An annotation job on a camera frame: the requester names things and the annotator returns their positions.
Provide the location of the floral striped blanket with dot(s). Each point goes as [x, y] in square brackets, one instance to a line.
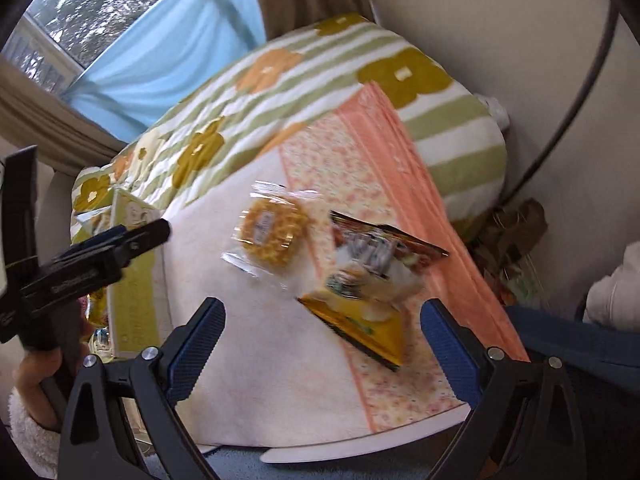
[325, 70]

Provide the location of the white cloth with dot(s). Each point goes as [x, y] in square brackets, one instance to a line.
[615, 285]

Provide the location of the clear blue plastic packet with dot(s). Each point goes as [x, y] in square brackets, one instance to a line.
[100, 340]

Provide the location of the pink floral towel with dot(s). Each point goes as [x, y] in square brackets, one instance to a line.
[450, 220]

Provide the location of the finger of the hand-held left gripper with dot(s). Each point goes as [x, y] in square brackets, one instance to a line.
[100, 237]
[150, 234]

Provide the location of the person's left hand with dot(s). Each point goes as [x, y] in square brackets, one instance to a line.
[32, 375]

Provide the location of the green cardboard box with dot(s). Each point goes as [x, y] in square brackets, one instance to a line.
[135, 300]

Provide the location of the light blue curtain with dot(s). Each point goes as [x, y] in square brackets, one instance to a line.
[175, 60]

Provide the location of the person's left forearm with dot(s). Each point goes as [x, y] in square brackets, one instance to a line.
[35, 445]

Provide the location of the window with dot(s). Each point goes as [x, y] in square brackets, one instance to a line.
[100, 0]

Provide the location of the brown paper bag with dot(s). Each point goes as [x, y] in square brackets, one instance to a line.
[520, 225]

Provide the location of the waffle cookie in clear wrapper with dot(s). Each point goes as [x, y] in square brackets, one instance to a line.
[265, 232]

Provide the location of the white crumpled bag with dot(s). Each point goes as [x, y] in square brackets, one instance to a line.
[495, 110]

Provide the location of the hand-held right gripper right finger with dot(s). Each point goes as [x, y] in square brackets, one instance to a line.
[445, 345]

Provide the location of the yellow printed snack bag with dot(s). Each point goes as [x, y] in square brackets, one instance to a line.
[370, 270]

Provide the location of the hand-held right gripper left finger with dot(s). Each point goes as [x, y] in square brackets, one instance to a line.
[197, 340]

